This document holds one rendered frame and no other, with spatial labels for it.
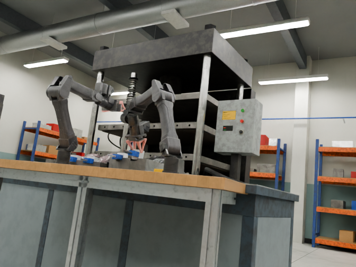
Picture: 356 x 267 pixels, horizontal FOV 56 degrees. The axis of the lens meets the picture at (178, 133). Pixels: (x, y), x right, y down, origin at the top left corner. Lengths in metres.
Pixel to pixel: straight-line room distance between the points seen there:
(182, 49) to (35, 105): 7.88
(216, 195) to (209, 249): 0.17
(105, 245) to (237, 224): 0.74
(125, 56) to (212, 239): 2.26
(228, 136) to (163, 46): 0.95
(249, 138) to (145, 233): 1.11
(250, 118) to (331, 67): 6.50
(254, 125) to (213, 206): 1.38
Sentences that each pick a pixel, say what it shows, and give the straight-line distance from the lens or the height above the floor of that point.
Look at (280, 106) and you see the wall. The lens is 8.74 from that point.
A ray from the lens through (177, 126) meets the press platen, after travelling 2.67.
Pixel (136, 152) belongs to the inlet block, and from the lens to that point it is 1.78.
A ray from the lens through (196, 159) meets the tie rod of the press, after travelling 2.44.
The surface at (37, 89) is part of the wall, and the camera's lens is 10.36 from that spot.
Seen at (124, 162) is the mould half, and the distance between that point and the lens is 1.84.
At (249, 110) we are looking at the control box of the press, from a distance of 2.49.
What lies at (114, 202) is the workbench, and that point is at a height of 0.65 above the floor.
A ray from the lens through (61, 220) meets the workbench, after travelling 2.13.
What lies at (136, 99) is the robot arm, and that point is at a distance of 1.73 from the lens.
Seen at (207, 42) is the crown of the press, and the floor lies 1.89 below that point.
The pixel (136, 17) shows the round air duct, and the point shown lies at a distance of 6.18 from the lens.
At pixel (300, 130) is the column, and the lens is 8.18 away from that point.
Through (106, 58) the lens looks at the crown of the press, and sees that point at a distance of 3.30.
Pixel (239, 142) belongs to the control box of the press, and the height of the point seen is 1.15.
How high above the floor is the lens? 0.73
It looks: 10 degrees up
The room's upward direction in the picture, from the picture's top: 6 degrees clockwise
